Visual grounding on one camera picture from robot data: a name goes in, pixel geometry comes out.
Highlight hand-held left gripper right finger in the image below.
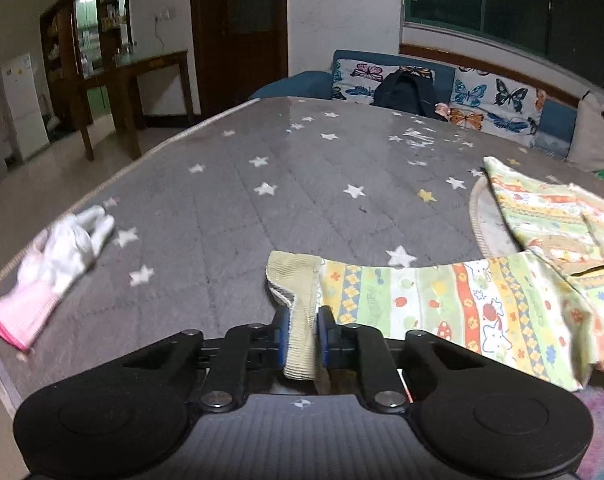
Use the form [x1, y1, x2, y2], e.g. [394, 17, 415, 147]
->
[318, 306, 497, 414]

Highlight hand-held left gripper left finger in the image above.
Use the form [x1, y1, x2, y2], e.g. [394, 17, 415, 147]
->
[112, 308, 289, 414]

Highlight green printed child's pants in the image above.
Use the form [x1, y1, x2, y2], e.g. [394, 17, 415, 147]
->
[266, 156, 604, 393]

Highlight grey star-print table cover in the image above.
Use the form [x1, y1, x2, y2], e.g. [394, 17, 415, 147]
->
[0, 95, 604, 413]

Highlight round induction cooktop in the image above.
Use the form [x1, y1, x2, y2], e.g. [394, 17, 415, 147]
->
[469, 175, 525, 262]

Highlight white glove with pink cuff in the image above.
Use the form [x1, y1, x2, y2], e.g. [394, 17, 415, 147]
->
[0, 205, 116, 353]

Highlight blue sofa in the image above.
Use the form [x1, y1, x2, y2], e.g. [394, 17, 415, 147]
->
[249, 49, 604, 162]

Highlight black backpack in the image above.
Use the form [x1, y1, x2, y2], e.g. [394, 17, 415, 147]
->
[373, 70, 445, 120]

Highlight butterfly print cushion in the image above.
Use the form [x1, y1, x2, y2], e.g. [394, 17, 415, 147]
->
[331, 59, 455, 107]
[451, 66, 548, 137]

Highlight wooden side table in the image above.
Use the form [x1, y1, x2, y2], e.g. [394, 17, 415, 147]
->
[78, 49, 195, 162]

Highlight dark wooden door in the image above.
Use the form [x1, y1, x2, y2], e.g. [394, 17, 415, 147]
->
[189, 0, 289, 122]

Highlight grey pillow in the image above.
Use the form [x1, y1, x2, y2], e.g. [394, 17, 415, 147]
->
[568, 91, 604, 173]

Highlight white refrigerator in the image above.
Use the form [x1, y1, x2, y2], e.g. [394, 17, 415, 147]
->
[0, 51, 51, 162]

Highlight green-framed window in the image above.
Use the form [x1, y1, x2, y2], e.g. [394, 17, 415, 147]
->
[401, 0, 604, 89]

